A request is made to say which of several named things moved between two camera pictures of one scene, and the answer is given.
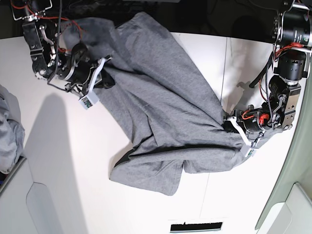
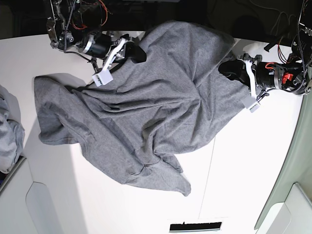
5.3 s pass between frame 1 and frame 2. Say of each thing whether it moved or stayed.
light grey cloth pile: stayed
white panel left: stayed
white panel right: stayed
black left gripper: moved
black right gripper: moved
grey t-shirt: moved
